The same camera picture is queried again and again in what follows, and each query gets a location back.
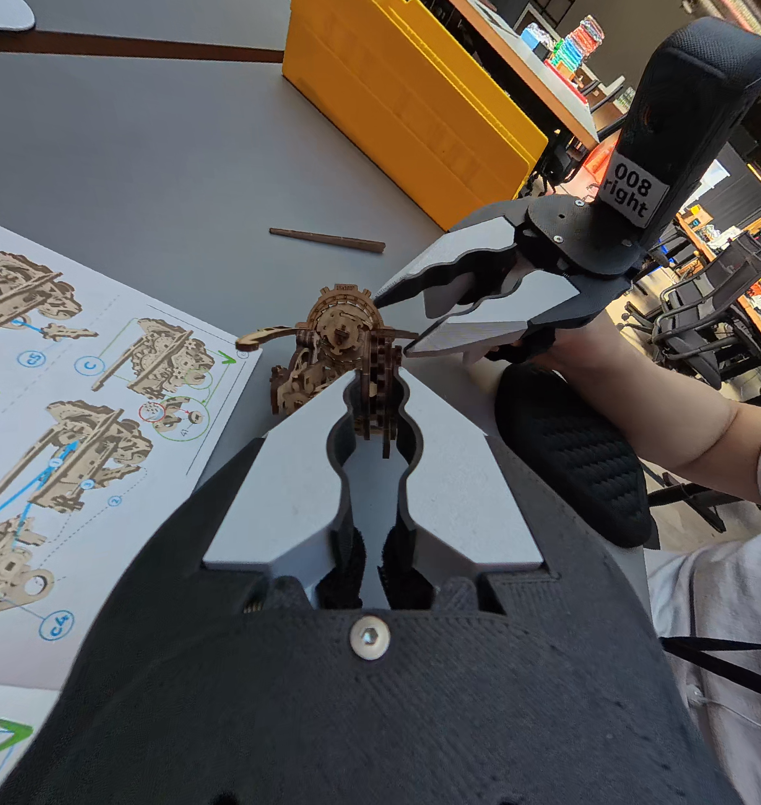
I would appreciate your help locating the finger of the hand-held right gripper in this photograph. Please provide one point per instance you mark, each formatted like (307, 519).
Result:
(500, 302)
(443, 258)

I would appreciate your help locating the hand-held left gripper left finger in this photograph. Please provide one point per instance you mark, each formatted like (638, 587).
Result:
(273, 503)

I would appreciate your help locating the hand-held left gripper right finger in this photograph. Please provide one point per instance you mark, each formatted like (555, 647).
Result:
(468, 503)

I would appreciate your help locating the wooden gear model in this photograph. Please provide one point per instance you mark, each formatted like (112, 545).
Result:
(330, 339)

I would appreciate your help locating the person's right forearm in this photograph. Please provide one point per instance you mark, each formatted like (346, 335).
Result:
(669, 409)

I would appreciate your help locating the person's right hand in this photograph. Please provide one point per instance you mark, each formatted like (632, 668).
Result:
(575, 346)

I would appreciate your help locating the thin dark wooden stick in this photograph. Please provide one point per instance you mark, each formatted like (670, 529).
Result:
(327, 240)

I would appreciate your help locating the black padded armrest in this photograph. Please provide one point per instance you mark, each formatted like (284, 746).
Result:
(575, 453)

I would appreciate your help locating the row of black office chairs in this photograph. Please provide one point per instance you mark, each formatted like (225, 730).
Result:
(701, 314)

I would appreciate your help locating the yellow plastic bin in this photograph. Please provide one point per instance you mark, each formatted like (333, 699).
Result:
(405, 113)

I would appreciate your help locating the background wooden table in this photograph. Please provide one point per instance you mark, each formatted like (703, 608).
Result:
(531, 75)

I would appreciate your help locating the printed instruction booklet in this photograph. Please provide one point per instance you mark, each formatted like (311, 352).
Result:
(103, 478)

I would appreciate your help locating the white rounded stand base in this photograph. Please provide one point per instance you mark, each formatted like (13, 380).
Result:
(3, 12)

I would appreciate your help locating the black chair frame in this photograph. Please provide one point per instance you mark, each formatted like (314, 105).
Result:
(695, 497)

